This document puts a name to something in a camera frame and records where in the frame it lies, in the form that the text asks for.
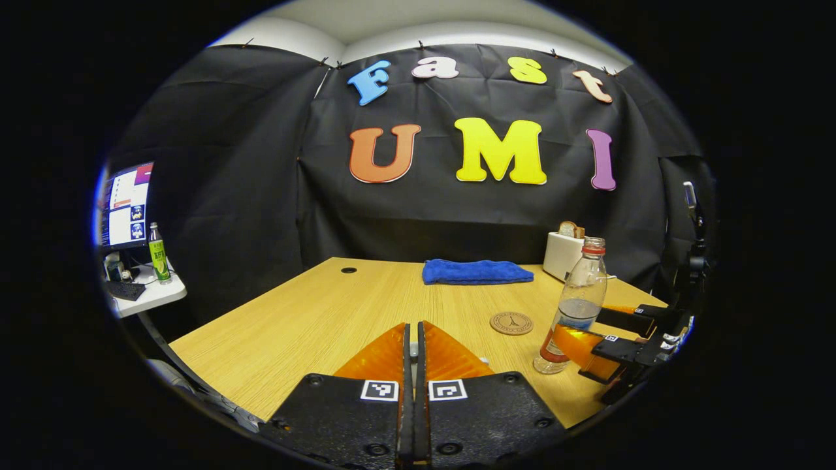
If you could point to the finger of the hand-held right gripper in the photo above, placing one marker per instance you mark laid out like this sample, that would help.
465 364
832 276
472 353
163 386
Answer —
620 351
627 318

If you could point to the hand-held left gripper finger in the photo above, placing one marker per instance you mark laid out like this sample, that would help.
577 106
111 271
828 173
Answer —
405 431
422 431

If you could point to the clear plastic water bottle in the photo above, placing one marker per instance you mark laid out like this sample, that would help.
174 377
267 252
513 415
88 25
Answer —
580 290

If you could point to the round brown coaster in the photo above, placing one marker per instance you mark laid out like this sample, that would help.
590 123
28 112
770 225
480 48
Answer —
511 323

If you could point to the green drink bottle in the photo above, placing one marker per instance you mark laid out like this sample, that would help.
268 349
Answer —
159 258

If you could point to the black tripod stand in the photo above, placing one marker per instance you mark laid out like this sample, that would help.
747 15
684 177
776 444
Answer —
697 261

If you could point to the white toaster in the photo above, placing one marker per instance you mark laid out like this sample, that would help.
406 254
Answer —
558 258

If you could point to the toast slice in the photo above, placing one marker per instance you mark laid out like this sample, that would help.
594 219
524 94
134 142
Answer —
569 229

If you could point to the blue towel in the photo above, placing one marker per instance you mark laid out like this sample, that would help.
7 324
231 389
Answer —
477 272

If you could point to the white side table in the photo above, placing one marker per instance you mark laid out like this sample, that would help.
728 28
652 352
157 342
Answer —
157 297

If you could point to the black backdrop cloth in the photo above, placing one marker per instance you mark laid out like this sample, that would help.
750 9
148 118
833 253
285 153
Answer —
248 196

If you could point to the black keyboard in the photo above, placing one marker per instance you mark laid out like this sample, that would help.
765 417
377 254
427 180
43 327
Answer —
125 290

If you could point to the computer monitor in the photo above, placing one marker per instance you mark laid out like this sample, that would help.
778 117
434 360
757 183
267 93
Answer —
127 205

